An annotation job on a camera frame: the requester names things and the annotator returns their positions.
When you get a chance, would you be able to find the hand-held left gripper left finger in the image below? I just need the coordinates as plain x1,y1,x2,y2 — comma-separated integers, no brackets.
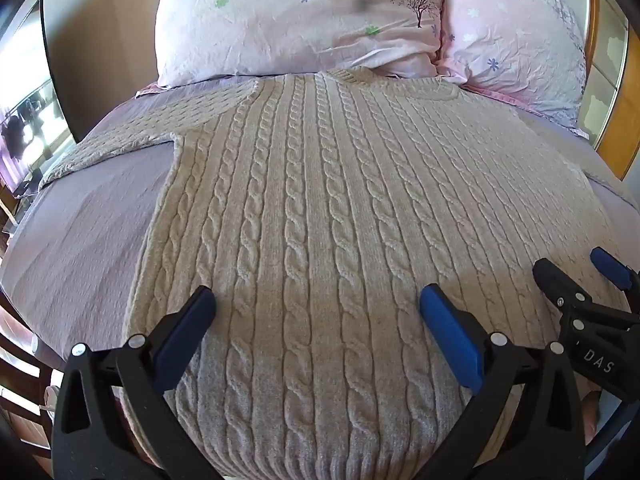
52,285,236,480

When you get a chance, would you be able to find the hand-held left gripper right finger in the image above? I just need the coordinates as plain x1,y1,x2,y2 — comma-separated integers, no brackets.
415,284,588,480

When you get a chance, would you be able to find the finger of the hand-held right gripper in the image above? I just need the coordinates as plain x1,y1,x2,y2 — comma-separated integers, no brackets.
532,258,595,312
589,247,640,292

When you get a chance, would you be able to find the beige cable knit sweater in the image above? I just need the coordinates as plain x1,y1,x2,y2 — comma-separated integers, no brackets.
40,69,632,480

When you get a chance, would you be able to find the person's right hand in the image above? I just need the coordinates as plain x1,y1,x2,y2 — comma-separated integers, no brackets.
581,389,602,447

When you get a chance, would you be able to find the purple bed sheet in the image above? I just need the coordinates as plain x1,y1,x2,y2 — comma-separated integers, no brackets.
0,77,640,361

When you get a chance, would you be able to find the dark wooden chair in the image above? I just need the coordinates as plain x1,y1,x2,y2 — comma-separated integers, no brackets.
0,287,66,441

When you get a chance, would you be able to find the wooden headboard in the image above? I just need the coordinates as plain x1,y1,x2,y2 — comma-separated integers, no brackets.
517,0,640,182

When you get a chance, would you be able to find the flat screen television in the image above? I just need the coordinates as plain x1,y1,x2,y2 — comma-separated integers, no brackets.
0,0,78,196

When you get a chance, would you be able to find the pink floral pillow with tree print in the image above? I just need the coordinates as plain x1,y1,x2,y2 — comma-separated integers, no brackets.
154,0,445,88

